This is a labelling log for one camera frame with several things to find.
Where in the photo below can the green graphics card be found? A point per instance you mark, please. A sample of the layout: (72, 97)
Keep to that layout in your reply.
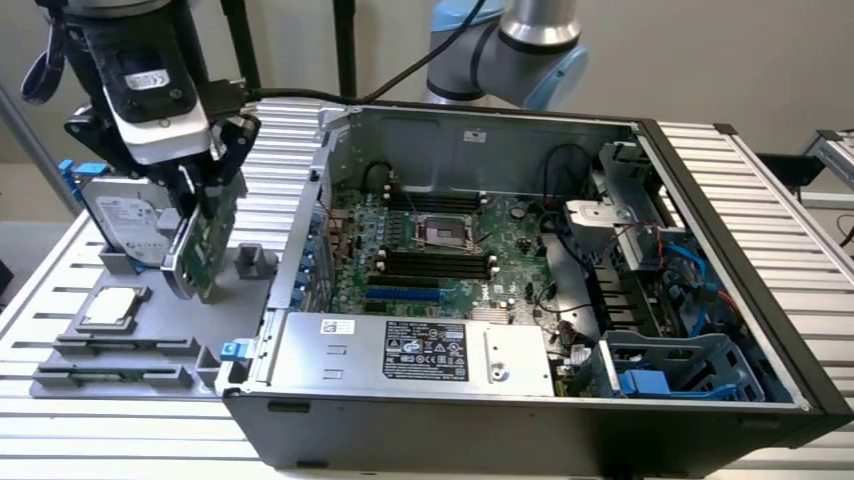
(207, 245)

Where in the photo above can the blue disk bracket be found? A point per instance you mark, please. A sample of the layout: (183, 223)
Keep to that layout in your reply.
(69, 175)

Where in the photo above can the silver CPU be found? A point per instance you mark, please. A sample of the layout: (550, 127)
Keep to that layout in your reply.
(113, 306)

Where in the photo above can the silver hard disk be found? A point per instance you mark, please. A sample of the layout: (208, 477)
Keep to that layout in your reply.
(127, 220)

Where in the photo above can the green motherboard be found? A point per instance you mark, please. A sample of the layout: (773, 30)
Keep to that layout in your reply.
(514, 265)

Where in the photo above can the black open PC case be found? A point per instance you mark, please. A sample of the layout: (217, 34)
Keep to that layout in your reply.
(534, 435)

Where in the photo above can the black expansion slot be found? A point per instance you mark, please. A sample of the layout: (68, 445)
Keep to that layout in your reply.
(403, 282)

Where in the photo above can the grey parts rack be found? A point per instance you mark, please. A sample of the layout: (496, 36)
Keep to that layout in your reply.
(193, 325)

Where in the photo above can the CPU socket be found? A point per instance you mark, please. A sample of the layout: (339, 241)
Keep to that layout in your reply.
(443, 231)

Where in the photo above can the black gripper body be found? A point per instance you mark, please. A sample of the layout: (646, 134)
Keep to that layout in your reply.
(93, 55)

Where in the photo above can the black stand pole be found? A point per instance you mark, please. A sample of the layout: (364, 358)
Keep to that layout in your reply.
(347, 45)
(241, 40)

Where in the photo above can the grey disk bay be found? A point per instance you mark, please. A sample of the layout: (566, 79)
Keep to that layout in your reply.
(720, 360)

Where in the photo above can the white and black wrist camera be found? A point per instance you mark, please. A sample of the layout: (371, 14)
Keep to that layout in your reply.
(156, 115)

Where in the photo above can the green RAM stick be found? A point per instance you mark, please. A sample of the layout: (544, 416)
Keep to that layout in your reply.
(107, 374)

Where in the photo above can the blue disk bay latch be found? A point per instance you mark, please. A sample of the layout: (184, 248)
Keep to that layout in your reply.
(643, 384)

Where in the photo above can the black table bracket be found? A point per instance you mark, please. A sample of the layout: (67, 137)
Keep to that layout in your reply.
(790, 170)

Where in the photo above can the coin cell battery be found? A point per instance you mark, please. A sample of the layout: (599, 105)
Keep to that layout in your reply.
(518, 211)

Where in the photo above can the metal drive cage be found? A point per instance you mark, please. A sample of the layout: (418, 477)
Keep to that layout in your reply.
(627, 200)

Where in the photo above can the silver power supply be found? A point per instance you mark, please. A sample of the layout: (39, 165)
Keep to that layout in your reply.
(354, 360)

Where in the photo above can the black RAM slot bank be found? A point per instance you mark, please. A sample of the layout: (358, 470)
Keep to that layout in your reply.
(436, 262)
(430, 201)

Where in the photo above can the silver chipset heat sink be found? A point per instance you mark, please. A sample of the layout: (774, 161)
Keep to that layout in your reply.
(491, 315)

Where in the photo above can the blue expansion slot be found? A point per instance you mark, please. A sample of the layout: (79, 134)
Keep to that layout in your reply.
(400, 295)

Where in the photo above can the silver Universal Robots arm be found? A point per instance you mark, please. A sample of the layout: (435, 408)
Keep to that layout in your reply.
(534, 45)

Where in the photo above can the blue case latch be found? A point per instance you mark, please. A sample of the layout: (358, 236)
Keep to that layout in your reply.
(233, 351)

